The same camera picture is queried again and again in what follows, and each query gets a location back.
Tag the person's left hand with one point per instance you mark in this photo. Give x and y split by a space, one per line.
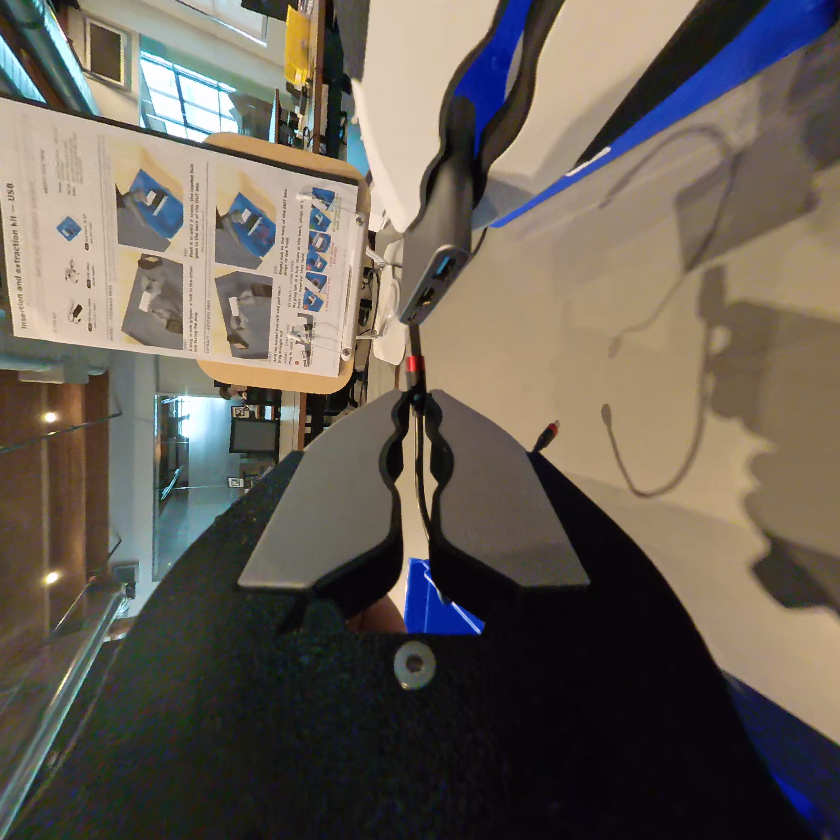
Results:
377 617

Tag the thin black rail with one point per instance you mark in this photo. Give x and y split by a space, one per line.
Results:
59 430

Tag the yellow plastic bin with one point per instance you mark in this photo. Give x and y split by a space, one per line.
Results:
298 46

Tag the wooden display board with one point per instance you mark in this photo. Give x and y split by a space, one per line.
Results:
262 148

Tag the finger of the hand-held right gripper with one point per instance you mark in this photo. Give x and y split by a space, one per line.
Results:
590 65
413 79

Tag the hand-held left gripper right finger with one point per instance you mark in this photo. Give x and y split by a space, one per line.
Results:
512 512

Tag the black computer monitor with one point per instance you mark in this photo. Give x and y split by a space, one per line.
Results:
253 436

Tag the grey usb hub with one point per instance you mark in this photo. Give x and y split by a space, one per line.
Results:
446 210

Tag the high grid window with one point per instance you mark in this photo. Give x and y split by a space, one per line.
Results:
190 98

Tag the printed instruction sheet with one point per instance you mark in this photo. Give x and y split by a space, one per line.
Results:
131 229

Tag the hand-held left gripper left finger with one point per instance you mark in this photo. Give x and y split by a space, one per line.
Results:
321 512

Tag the white board stand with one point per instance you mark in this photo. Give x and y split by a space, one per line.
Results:
390 295

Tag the metal ceiling pipe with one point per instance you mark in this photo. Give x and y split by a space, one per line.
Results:
39 46

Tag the square wall vent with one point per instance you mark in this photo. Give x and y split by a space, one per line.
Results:
105 52

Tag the blue plastic bin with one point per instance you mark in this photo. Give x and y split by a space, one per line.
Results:
722 72
439 597

